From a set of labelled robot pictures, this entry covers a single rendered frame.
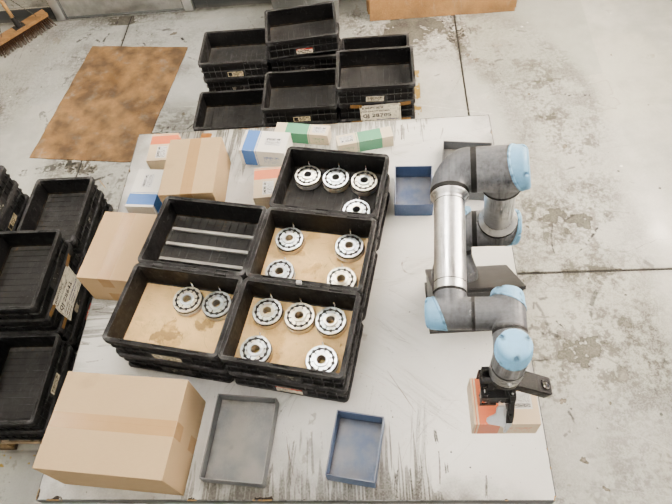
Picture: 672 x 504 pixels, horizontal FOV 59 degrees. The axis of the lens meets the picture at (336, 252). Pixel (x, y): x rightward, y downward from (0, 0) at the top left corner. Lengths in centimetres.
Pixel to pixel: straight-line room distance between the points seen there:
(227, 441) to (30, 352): 128
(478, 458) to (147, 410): 102
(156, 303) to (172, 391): 38
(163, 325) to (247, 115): 171
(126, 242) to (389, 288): 99
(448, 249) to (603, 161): 234
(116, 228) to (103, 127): 187
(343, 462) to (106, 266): 109
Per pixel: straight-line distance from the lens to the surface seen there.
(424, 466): 195
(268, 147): 256
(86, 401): 203
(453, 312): 133
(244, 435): 203
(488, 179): 151
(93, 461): 195
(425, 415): 199
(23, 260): 302
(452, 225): 143
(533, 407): 158
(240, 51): 378
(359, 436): 197
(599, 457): 280
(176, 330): 210
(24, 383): 297
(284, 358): 195
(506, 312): 133
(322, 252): 213
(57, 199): 334
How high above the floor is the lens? 259
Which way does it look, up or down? 56 degrees down
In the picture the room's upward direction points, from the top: 10 degrees counter-clockwise
